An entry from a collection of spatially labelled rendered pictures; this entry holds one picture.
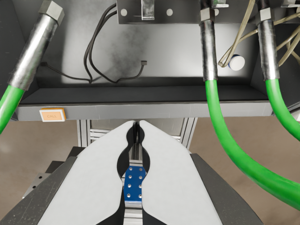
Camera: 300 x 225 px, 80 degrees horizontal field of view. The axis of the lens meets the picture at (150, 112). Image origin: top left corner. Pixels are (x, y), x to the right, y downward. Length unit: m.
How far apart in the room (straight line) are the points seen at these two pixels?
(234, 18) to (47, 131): 1.66
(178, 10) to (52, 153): 1.76
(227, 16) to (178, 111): 0.22
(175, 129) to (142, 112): 0.94
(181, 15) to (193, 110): 0.21
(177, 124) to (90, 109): 0.97
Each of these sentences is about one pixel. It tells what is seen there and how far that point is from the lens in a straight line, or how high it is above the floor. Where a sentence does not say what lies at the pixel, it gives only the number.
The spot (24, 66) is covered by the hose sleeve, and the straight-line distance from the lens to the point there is 0.22.
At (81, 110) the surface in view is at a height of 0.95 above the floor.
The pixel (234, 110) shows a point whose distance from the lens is 0.49.
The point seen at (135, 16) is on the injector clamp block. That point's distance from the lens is 0.35.
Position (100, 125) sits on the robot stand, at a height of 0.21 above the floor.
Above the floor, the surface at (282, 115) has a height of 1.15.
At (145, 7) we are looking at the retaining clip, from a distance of 0.23.
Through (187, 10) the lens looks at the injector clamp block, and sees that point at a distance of 0.36.
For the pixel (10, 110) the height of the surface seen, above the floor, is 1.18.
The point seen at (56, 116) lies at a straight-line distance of 0.47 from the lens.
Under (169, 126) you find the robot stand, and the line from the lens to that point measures 1.34.
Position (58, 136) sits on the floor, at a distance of 1.79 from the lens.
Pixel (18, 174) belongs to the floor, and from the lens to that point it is 2.29.
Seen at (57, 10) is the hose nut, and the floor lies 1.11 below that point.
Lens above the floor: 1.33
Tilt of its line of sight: 62 degrees down
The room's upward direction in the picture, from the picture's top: 176 degrees clockwise
